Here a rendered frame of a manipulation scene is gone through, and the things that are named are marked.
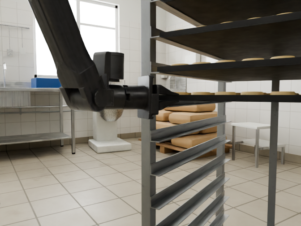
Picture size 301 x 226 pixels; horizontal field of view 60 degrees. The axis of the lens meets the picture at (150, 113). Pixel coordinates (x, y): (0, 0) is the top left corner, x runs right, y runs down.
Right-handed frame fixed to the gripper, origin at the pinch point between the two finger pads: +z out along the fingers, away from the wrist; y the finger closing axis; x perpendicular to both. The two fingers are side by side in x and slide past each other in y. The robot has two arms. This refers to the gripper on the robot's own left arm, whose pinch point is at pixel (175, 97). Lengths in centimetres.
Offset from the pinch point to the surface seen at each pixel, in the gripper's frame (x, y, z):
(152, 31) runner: 3.9, 17.1, -4.9
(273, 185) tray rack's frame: 17, -37, 61
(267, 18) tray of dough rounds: -18.4, 16.8, 10.7
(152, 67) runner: 4.0, 7.7, -4.8
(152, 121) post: 4.6, -6.4, -4.2
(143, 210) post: 6.2, -31.0, -5.7
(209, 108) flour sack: 218, -13, 191
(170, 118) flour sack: 235, -26, 141
